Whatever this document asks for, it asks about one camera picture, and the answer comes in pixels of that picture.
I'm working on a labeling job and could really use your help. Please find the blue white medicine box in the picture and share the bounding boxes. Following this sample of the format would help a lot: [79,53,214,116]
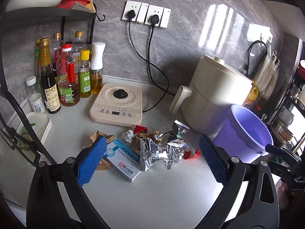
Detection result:
[103,139,142,182]

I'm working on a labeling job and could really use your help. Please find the silver foil wrapper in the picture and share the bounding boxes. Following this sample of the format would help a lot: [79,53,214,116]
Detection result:
[140,120,190,172]

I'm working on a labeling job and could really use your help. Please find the black metal kitchen rack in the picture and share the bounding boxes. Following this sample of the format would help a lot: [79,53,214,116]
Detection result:
[1,17,99,160]

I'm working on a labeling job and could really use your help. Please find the right black shelf rack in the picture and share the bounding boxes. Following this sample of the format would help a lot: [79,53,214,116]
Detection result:
[267,60,304,154]

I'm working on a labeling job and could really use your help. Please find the purple plastic bucket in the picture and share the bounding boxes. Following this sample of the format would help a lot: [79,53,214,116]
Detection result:
[213,104,274,163]

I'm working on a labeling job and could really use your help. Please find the brown wrapper left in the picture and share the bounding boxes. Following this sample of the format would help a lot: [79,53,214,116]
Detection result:
[89,131,116,171]

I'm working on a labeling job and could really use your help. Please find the yellow detergent bottle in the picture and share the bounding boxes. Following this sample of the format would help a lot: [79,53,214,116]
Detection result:
[242,82,259,109]

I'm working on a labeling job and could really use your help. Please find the green sachet in tray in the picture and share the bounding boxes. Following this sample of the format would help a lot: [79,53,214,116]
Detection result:
[19,123,36,151]

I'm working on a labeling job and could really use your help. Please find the white plastic tray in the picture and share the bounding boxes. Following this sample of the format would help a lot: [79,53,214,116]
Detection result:
[17,112,52,144]

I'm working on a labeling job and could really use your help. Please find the hanging white bags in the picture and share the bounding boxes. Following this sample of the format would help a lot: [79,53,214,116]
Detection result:
[253,52,279,101]

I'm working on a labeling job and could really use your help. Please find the red plastic scrap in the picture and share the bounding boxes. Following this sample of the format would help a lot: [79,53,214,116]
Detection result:
[183,149,201,160]

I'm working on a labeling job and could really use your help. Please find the cream air fryer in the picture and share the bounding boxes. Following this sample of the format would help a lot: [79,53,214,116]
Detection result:
[169,55,252,134]

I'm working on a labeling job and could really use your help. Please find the small white cap bottle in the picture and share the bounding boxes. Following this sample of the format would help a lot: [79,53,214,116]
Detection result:
[26,76,46,113]

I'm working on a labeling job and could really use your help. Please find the brown crumpled paper wrapper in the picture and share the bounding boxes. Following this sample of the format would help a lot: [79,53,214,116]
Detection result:
[131,130,163,155]

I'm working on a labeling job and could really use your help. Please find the dark soy sauce bottle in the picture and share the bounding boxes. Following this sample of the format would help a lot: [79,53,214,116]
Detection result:
[38,37,61,114]

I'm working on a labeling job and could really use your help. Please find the red small wrapper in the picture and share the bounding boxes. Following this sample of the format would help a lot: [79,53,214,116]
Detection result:
[133,125,148,134]

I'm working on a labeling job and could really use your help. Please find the cream induction cooker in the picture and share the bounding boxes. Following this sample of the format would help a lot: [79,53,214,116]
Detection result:
[89,83,143,127]

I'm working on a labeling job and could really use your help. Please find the red cap oil bottle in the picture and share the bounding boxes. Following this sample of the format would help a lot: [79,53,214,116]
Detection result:
[56,44,81,106]

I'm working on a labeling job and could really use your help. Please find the white top oil sprayer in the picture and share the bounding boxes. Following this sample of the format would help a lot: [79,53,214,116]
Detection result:
[90,42,106,94]

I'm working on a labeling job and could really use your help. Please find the yellow cap green label bottle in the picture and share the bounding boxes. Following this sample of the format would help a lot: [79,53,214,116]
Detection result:
[79,49,91,98]

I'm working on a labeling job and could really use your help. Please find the gold cap clear bottle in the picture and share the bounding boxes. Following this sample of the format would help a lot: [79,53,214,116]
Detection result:
[71,31,88,59]
[50,33,65,71]

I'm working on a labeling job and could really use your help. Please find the green label tall bottle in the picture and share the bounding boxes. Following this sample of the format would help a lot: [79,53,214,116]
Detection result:
[35,39,40,87]

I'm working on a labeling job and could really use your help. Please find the gold cap clear bottle rear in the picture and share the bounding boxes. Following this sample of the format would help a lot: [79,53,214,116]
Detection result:
[71,31,88,59]

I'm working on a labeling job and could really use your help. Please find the red container on rack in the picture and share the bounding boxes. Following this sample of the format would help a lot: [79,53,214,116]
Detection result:
[56,0,91,9]

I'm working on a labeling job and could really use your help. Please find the black hanging cable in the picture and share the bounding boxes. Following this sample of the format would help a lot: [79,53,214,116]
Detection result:
[245,40,268,77]

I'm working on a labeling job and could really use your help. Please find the black power cable right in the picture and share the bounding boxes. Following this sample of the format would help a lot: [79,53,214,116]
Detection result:
[142,14,170,113]

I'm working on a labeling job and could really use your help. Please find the black power cable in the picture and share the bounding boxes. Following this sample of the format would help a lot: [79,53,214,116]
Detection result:
[142,14,170,113]
[127,10,177,96]

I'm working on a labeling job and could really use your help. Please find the black power cable left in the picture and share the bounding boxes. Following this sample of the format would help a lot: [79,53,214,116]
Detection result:
[127,10,177,96]

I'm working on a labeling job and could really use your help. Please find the white wall socket panel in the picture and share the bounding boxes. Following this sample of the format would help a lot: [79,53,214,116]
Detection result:
[121,1,171,30]

